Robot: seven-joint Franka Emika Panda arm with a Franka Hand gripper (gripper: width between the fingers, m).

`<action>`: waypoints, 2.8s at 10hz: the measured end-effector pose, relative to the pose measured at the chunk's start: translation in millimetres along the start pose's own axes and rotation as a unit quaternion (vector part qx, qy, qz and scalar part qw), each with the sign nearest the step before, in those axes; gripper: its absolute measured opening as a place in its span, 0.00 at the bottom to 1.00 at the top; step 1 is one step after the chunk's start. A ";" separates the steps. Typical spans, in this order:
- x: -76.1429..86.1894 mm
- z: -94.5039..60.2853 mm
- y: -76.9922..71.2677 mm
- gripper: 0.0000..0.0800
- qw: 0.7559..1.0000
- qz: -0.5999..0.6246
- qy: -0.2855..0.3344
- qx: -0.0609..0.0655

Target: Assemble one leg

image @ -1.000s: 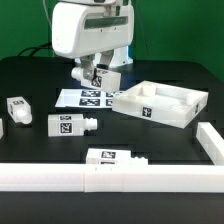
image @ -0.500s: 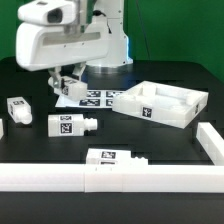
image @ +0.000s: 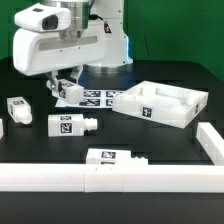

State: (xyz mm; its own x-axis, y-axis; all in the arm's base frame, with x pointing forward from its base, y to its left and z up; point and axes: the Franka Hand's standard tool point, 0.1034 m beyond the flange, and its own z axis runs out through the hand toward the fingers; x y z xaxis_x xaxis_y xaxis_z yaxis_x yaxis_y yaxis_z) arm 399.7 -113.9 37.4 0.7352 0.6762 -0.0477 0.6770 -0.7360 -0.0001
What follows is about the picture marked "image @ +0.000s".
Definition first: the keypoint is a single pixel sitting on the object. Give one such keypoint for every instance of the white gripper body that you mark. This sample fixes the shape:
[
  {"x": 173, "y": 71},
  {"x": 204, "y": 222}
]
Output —
[{"x": 35, "y": 53}]

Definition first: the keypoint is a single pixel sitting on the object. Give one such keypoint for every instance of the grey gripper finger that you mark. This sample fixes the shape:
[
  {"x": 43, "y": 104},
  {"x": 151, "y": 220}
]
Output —
[
  {"x": 53, "y": 83},
  {"x": 76, "y": 73}
]

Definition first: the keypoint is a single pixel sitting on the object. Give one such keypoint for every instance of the white square tabletop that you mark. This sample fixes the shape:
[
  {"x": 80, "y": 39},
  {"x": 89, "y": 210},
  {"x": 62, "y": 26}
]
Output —
[{"x": 166, "y": 104}]

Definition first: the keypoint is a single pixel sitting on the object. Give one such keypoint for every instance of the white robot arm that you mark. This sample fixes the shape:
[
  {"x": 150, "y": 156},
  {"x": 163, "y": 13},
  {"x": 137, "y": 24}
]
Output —
[{"x": 78, "y": 35}]

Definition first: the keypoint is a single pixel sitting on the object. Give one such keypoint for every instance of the white tag sheet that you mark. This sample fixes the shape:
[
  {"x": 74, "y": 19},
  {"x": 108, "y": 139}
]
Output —
[{"x": 93, "y": 99}]

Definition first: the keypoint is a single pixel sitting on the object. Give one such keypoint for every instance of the white piece left edge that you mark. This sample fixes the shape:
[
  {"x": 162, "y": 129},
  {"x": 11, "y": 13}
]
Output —
[{"x": 1, "y": 129}]

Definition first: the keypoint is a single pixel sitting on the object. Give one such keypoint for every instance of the white front fence bar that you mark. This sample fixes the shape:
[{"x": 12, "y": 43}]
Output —
[{"x": 110, "y": 178}]

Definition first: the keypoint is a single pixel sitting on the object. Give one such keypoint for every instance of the white fence bar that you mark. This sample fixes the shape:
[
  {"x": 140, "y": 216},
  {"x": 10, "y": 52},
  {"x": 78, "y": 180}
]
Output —
[
  {"x": 212, "y": 142},
  {"x": 110, "y": 178}
]

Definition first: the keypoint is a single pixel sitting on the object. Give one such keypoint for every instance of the white right fence bar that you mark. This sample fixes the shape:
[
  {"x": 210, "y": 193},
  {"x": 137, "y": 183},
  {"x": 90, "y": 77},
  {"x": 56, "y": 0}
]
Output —
[{"x": 212, "y": 142}]

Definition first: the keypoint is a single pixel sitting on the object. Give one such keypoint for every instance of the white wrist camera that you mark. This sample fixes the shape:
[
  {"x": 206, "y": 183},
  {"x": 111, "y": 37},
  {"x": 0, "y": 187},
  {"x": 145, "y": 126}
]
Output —
[{"x": 43, "y": 18}]

